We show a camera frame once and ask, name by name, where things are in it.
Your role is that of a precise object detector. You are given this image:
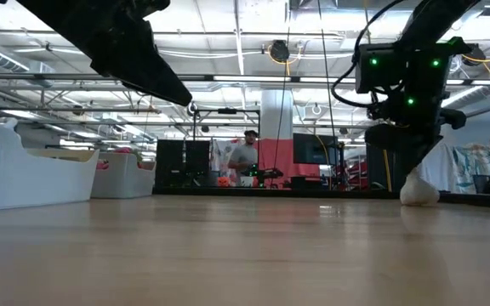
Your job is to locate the overhead metal frame bar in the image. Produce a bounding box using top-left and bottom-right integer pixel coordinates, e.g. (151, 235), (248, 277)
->
(0, 71), (490, 86)

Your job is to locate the flower print cloth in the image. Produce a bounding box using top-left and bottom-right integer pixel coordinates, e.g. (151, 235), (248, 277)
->
(210, 139), (234, 188)

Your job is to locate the black rectangular panel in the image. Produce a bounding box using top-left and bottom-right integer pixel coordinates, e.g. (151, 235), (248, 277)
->
(185, 139), (211, 189)
(366, 146), (403, 193)
(154, 139), (185, 190)

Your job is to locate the white plastic basket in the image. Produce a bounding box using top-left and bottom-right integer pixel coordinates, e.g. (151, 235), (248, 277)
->
(0, 122), (100, 212)

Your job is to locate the grey plastic basket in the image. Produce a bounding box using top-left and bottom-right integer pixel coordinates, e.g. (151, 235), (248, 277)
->
(90, 151), (157, 200)

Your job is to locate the leaf print curtain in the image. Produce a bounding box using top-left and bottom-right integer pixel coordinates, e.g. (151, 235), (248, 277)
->
(453, 142), (490, 193)

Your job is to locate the white and red pillar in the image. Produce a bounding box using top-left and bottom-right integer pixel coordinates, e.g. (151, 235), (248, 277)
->
(256, 88), (296, 179)

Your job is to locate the black aluminium table frame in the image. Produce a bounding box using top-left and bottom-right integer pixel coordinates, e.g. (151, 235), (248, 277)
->
(154, 186), (490, 209)

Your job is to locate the black monitor screen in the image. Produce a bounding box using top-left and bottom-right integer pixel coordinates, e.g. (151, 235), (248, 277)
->
(292, 133), (340, 166)

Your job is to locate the black ceiling cable reel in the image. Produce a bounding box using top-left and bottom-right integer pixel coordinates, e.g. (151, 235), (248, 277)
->
(461, 42), (487, 67)
(268, 39), (291, 65)

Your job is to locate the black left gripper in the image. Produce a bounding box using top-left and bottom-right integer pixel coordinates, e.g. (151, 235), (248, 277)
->
(14, 0), (194, 108)

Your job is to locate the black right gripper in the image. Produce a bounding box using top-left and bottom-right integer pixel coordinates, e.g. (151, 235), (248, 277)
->
(364, 37), (472, 177)

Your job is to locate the black metal stand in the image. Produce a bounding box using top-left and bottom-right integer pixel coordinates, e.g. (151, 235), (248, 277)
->
(191, 107), (262, 188)

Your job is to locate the black hanging cable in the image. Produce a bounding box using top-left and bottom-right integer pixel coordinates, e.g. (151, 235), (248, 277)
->
(316, 0), (337, 190)

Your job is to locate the white hanging sheet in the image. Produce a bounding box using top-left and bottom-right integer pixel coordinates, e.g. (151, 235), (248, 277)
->
(422, 142), (455, 192)

